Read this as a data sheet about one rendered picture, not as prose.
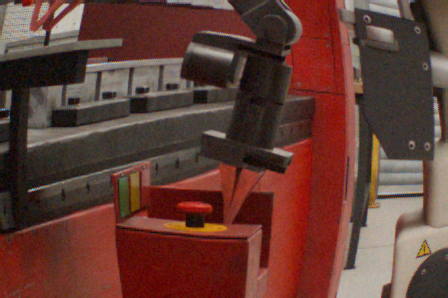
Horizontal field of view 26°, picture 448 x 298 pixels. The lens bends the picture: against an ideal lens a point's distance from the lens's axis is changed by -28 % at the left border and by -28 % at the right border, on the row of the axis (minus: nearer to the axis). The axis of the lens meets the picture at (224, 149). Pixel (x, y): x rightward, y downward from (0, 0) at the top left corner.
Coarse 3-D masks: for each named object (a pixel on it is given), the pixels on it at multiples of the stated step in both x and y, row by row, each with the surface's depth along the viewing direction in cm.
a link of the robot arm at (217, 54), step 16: (272, 16) 145; (208, 32) 150; (272, 32) 145; (192, 48) 149; (208, 48) 149; (224, 48) 149; (256, 48) 146; (272, 48) 146; (288, 48) 153; (192, 64) 149; (208, 64) 149; (224, 64) 149; (192, 80) 151; (208, 80) 150; (224, 80) 149
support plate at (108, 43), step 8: (96, 40) 121; (104, 40) 124; (112, 40) 127; (120, 40) 130; (40, 48) 115; (48, 48) 115; (56, 48) 114; (64, 48) 114; (72, 48) 114; (80, 48) 116; (88, 48) 119; (96, 48) 124; (0, 56) 117; (8, 56) 116; (16, 56) 116; (24, 56) 116; (32, 56) 115
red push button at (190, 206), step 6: (180, 204) 143; (186, 204) 142; (192, 204) 142; (198, 204) 142; (204, 204) 142; (180, 210) 142; (186, 210) 142; (192, 210) 141; (198, 210) 141; (204, 210) 142; (210, 210) 142; (186, 216) 143; (192, 216) 142; (198, 216) 142; (186, 222) 143; (192, 222) 142; (198, 222) 142
